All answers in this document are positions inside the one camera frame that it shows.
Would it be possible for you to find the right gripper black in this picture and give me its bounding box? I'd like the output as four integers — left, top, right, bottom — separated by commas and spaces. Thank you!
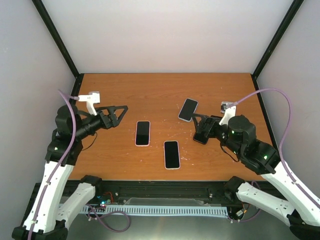
192, 112, 243, 157

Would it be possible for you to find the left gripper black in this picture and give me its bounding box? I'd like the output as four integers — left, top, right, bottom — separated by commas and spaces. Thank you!
74, 105, 129, 140

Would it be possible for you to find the light blue phone case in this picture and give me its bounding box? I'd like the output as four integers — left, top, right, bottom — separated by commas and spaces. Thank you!
177, 98, 199, 123

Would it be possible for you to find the pink phone case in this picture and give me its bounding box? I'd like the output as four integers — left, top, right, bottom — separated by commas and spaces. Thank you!
134, 120, 151, 147

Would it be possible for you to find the phone with teal edge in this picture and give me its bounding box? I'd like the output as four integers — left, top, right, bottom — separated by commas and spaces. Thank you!
164, 141, 180, 169

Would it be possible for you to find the white phone case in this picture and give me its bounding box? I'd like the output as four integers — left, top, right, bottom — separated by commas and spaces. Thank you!
163, 140, 181, 171

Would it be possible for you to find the black phone case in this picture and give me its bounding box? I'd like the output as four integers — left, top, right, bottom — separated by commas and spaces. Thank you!
193, 132, 209, 145

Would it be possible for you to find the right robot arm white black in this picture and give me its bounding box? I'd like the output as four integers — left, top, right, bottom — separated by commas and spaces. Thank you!
192, 114, 320, 240

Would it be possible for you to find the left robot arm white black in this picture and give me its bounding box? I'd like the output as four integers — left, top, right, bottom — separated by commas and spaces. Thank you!
11, 104, 128, 240

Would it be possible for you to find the small circuit board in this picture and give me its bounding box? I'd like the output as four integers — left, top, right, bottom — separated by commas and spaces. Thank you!
96, 191, 114, 208

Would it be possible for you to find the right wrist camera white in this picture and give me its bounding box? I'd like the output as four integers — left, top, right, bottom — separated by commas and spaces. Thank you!
219, 101, 236, 126

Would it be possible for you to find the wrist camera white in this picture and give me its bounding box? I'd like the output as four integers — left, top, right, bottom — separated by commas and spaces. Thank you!
219, 101, 236, 126
78, 91, 100, 116

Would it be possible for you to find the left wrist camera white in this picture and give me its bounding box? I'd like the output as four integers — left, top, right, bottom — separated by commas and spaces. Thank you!
78, 91, 100, 116

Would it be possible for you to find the black aluminium frame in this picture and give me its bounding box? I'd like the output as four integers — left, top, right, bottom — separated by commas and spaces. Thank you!
14, 0, 316, 240

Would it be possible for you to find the light blue cable duct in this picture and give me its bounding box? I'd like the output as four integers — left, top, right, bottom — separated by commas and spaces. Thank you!
96, 205, 228, 218

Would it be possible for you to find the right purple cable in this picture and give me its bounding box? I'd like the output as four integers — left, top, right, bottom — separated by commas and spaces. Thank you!
233, 88, 320, 210

